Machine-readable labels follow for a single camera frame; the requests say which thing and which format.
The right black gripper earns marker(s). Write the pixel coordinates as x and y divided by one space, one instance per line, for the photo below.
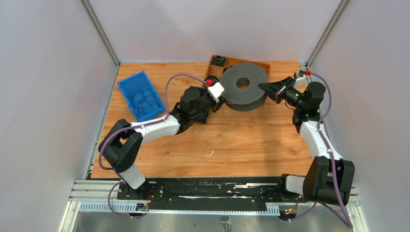
276 90

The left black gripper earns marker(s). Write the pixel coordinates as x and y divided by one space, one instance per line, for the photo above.
216 106

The black cable spool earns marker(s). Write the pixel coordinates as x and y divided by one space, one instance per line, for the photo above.
241 84

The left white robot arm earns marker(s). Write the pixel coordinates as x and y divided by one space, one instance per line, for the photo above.
122 143

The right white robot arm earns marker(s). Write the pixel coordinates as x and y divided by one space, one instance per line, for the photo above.
329 178

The black plastic bin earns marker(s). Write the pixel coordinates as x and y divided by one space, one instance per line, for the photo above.
202 118

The wooden compartment tray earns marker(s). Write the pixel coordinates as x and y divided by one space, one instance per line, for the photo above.
219 64

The blue plastic bin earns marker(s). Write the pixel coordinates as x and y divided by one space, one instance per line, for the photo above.
141 97

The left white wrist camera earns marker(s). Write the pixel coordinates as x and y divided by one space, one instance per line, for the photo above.
216 91

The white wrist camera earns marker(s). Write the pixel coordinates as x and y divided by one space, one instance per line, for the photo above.
300 78
216 91

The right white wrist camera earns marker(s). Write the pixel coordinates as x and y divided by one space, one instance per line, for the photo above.
300 78

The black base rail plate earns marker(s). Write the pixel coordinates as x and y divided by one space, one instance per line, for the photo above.
210 193

